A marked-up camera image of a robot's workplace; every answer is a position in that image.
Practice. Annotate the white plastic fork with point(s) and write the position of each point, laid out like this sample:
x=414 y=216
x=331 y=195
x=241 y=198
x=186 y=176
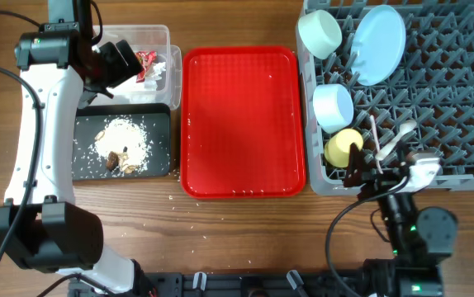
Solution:
x=376 y=142

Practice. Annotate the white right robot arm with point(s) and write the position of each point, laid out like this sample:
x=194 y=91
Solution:
x=420 y=238

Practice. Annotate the mint green bowl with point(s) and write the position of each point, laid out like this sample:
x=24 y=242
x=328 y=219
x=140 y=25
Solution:
x=320 y=33

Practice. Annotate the white napkin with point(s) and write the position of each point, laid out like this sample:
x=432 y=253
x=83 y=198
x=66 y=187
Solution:
x=154 y=81

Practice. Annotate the red serving tray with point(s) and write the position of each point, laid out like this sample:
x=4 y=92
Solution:
x=241 y=134

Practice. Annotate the black plastic tray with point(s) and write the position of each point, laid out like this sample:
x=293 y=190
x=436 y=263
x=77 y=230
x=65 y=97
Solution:
x=87 y=165

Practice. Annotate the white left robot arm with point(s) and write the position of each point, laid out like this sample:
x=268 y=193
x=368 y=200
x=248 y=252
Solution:
x=41 y=228

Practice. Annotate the grey dishwasher rack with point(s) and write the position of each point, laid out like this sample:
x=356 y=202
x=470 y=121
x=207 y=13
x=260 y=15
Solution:
x=433 y=85

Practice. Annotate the red snack wrapper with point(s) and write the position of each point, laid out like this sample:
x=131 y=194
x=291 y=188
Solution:
x=146 y=59

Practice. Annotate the rice and food scraps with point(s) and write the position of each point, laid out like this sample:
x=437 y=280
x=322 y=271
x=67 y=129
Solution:
x=122 y=143

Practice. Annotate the light blue bowl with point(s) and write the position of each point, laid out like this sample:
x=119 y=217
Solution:
x=333 y=107

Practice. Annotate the yellow plastic cup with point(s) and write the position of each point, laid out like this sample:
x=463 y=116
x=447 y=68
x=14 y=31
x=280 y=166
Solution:
x=337 y=149

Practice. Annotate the white plastic spoon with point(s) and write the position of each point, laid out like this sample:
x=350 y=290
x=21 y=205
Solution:
x=404 y=129

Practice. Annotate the light blue plate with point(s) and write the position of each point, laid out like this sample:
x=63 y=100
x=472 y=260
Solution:
x=379 y=43

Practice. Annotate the clear plastic bin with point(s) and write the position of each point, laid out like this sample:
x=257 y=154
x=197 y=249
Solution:
x=147 y=38

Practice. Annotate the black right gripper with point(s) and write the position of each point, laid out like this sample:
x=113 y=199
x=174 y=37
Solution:
x=376 y=181

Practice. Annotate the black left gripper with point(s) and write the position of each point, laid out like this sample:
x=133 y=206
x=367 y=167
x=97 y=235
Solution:
x=120 y=71

